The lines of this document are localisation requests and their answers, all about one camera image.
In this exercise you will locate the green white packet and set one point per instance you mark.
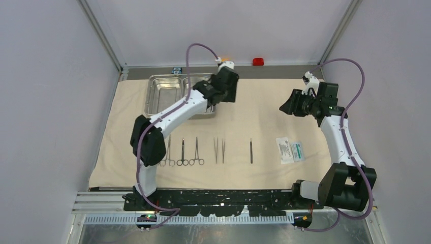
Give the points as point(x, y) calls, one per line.
point(297, 151)

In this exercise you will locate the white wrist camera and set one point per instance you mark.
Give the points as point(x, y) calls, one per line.
point(311, 84)
point(224, 63)

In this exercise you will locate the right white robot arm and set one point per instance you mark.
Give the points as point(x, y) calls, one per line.
point(348, 183)

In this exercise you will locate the left steel tray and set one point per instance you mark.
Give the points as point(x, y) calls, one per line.
point(162, 92)

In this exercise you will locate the white sterile pouch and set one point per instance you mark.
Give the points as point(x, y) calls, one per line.
point(285, 151)

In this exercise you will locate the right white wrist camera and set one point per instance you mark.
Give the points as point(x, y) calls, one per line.
point(311, 84)

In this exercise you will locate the wire mesh steel basket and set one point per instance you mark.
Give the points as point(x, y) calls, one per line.
point(165, 90)

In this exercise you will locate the beige cloth wrap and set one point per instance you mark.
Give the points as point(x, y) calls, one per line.
point(255, 114)

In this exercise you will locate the right steel tray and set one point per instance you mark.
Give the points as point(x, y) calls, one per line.
point(210, 112)

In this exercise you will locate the steel tweezers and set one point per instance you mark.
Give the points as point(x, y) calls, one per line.
point(216, 148)
point(223, 150)

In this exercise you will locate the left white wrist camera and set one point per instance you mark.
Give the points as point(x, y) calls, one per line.
point(224, 63)

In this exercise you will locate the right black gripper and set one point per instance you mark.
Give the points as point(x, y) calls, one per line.
point(292, 105)

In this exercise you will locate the small blue owl toy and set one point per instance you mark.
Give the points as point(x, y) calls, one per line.
point(176, 71)

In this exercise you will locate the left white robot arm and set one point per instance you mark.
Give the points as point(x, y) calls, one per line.
point(149, 133)

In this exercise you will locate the long steel forceps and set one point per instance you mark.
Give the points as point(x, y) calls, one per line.
point(167, 160)

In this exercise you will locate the steel scalpel handle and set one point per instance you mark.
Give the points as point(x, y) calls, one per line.
point(251, 150)

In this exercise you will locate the short steel scissors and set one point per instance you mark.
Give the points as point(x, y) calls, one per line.
point(182, 161)

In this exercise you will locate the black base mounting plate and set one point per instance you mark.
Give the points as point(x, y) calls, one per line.
point(219, 203)

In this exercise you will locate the red button block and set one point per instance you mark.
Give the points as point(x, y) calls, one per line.
point(258, 61)

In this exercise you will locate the steel tray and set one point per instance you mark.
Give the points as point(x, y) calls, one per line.
point(210, 112)
point(162, 92)

